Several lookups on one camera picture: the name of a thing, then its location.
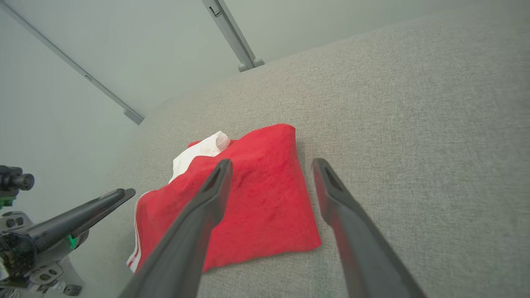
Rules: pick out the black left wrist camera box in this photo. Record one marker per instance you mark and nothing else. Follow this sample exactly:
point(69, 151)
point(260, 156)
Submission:
point(16, 181)

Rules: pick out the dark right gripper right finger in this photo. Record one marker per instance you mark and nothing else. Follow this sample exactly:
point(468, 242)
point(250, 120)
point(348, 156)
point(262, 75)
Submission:
point(364, 248)

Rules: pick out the red shorts with white stripe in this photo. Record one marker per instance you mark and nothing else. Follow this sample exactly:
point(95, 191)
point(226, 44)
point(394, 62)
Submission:
point(269, 194)

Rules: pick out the thin grey metal rail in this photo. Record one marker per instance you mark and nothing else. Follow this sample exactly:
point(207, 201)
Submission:
point(74, 66)

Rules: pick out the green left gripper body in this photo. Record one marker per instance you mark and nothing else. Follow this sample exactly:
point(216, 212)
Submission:
point(20, 252)

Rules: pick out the grey fabric sofa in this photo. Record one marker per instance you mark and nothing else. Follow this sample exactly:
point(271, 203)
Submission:
point(414, 124)

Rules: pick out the grey metal rail with hook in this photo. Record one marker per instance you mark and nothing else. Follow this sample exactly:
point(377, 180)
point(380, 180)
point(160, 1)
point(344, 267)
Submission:
point(234, 35)

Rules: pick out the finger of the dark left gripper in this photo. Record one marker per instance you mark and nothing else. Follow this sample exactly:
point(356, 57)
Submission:
point(120, 200)
point(66, 225)

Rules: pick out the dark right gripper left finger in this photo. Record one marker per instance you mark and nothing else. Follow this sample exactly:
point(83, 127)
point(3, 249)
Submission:
point(186, 231)

